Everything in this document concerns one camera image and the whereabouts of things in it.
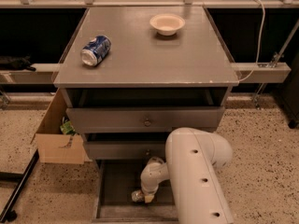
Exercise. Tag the green snack bag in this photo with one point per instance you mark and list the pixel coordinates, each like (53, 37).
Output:
(67, 127)

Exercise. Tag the grey drawer cabinet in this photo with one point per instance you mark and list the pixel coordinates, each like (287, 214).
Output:
(145, 69)

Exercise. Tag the grey drawer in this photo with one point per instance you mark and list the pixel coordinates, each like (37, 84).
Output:
(144, 119)
(126, 150)
(117, 181)

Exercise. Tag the black floor rail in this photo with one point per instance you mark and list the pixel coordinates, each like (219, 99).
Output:
(8, 213)

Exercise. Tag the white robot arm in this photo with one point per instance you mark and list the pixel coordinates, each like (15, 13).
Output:
(191, 158)

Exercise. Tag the white paper bowl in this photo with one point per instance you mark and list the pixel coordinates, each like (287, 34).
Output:
(167, 24)

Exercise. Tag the cardboard box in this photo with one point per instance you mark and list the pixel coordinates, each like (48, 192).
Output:
(53, 145)

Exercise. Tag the grey middle drawer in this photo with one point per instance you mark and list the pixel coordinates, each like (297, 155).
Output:
(126, 150)

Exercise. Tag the grey top drawer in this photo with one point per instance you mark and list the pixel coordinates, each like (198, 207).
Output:
(144, 119)

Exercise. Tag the black cart at right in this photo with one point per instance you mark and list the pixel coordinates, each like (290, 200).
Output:
(288, 94)

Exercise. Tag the blue pepsi can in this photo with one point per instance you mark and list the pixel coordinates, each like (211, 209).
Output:
(96, 50)

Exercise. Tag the grey bottom drawer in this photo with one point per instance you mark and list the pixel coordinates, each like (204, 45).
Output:
(117, 181)

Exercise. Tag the black object on ledge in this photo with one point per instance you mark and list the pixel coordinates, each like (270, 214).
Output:
(16, 63)

